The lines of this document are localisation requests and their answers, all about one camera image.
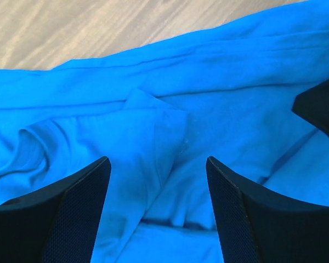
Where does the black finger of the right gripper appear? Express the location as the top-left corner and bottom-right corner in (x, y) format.
(292, 79), (329, 137)

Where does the blue t shirt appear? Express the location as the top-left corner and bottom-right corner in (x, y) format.
(0, 1), (329, 262)

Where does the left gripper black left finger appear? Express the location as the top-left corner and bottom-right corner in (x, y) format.
(0, 157), (111, 263)

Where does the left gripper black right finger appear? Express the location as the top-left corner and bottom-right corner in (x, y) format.
(206, 157), (329, 263)

